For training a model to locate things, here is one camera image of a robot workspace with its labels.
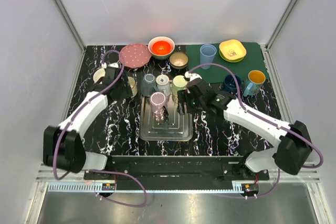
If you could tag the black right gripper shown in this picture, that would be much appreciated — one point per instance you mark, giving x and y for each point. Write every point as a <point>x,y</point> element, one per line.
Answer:
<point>184,96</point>

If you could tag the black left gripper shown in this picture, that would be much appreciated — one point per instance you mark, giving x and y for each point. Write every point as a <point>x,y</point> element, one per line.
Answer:
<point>125,87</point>

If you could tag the cream mug black handle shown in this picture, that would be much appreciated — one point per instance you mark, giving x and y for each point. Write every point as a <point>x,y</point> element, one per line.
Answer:
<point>133,86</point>

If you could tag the light green mug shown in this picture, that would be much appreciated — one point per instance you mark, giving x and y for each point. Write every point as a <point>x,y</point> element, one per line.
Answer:
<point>178,84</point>

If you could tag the pink mug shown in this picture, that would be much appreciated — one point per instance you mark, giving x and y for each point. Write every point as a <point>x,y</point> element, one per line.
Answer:
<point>158,104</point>

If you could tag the dark blue mug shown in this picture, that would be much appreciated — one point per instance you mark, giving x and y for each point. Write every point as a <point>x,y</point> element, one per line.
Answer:
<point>229,84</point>

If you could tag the blue butterfly mug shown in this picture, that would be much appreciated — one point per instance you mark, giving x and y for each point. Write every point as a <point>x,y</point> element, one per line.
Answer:
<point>253,83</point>

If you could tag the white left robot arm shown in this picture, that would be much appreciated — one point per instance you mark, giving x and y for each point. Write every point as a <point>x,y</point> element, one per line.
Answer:
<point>62,144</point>

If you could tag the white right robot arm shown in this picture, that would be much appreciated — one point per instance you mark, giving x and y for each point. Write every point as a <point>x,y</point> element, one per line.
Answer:
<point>290,142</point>

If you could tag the light grey-blue mug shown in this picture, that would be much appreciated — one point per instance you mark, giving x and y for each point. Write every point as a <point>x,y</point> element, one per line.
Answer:
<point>163,84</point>

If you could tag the slate blue faceted mug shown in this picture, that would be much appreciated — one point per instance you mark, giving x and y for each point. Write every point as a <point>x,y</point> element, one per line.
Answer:
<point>148,85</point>

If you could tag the cream tan bowl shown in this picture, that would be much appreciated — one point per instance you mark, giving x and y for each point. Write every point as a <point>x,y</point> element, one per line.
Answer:
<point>98,74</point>

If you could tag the brown patterned bowl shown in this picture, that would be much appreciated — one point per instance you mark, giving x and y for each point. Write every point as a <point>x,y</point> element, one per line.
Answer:
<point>178,60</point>

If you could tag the pink dotted plate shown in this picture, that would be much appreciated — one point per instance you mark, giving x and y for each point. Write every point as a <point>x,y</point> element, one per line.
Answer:
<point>135,55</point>

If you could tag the metal tray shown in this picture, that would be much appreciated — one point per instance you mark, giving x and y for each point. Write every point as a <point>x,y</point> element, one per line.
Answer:
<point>175,127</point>

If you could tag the blue plastic cup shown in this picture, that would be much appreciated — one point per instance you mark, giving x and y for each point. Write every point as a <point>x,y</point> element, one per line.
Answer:
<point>207,55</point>

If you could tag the bowl with orange inside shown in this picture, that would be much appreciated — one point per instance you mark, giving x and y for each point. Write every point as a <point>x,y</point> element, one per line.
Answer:
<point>161,47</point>

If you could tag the green square dish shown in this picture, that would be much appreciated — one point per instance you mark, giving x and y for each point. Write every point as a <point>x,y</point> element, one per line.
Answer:
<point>228,60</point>

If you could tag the yellow square dish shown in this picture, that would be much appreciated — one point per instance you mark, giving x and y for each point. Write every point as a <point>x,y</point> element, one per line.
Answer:
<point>232,49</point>

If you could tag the green mat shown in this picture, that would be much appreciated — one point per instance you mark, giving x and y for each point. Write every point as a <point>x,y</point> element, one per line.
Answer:
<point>252,61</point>

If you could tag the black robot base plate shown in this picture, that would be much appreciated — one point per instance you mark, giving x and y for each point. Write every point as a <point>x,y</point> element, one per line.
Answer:
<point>176,172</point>

